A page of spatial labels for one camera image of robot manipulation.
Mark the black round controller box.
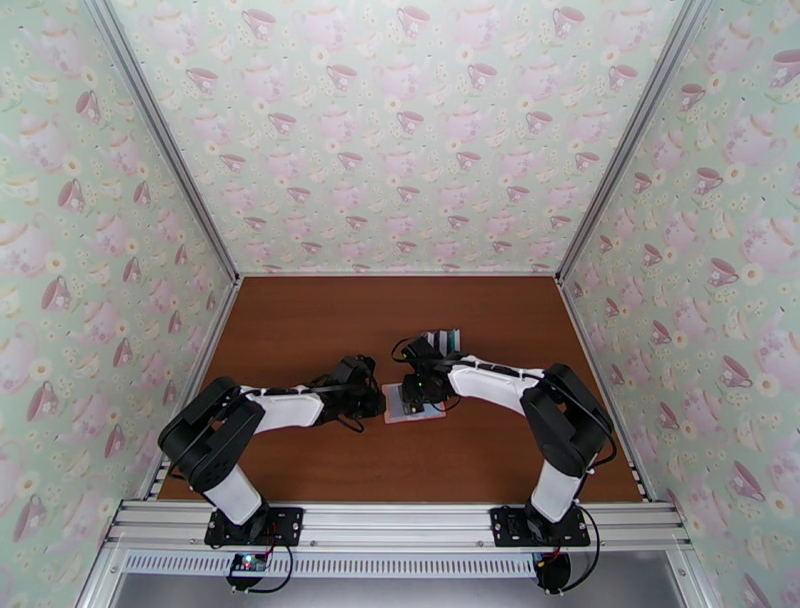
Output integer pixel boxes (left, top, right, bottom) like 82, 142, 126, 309
534, 551, 571, 592

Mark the black base cable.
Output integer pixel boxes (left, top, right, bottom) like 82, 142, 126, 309
562, 512, 603, 592
227, 540, 298, 595

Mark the perforated metal cable tray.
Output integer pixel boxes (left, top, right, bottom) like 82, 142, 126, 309
118, 549, 545, 579

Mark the aluminium base beam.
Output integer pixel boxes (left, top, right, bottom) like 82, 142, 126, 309
102, 499, 695, 551

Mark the green circuit board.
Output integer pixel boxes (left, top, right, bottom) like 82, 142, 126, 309
226, 551, 271, 579

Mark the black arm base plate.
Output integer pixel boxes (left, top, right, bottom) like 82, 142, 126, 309
204, 506, 306, 551
489, 506, 592, 550

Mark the aluminium front frame post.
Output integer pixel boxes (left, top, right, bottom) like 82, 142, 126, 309
74, 543, 123, 608
665, 549, 714, 608

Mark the aluminium frame corner post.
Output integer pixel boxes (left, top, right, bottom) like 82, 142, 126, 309
554, 0, 714, 284
84, 0, 245, 283

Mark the aluminium floor side rail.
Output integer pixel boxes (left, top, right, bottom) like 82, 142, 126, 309
557, 277, 658, 504
143, 277, 245, 501

